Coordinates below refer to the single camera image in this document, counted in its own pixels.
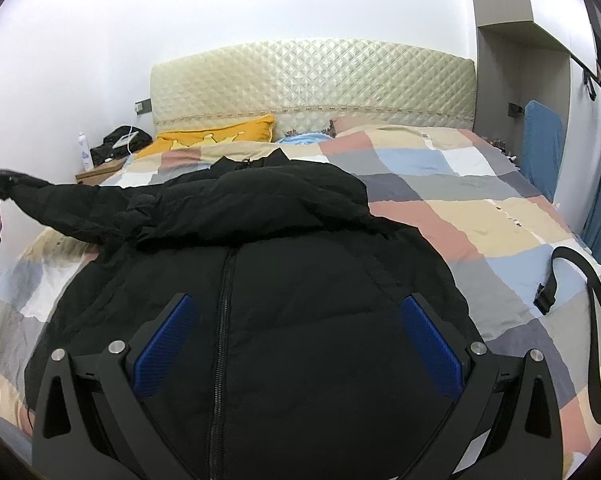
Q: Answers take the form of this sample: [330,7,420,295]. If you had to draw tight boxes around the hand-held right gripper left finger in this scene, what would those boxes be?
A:
[32,293,200,480]

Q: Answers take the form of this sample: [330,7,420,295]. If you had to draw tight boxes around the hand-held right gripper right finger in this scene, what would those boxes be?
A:
[400,292,565,480]

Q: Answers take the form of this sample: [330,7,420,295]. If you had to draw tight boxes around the black puffer jacket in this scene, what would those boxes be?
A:
[10,152,486,480]

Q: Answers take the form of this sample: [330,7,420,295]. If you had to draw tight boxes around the white spray bottle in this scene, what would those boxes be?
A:
[78,132,95,172]

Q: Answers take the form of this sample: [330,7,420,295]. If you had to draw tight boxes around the wooden nightstand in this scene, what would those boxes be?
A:
[75,155,131,188]

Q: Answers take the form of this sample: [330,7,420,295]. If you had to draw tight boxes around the black bag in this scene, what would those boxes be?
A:
[90,126,154,165]

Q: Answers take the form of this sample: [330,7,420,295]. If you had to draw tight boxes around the checkered patchwork quilt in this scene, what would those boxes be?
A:
[0,127,601,480]

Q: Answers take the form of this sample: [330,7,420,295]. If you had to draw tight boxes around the person's jeans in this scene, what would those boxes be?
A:
[0,412,35,466]

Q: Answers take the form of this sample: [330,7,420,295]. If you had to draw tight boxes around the row of small bottles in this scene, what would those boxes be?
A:
[485,135,521,166]

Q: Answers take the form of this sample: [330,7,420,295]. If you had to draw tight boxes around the yellow pillow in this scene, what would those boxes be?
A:
[153,114,277,156]

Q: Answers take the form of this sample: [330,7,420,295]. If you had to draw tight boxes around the blue hanging towel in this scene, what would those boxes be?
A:
[523,100,563,203]

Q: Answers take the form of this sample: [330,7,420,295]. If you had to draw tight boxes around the pink pillow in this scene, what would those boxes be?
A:
[329,114,381,137]

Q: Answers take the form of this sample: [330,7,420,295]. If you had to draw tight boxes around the light blue cloth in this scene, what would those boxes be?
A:
[275,130,336,146]

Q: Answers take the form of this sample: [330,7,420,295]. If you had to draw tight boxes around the cream quilted headboard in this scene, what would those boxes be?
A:
[149,37,477,138]

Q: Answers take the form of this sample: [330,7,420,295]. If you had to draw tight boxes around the black hanger hook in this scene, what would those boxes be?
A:
[581,71,600,102]

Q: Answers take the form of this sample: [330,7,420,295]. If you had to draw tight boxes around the black buckle strap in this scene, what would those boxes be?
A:
[534,246,601,426]

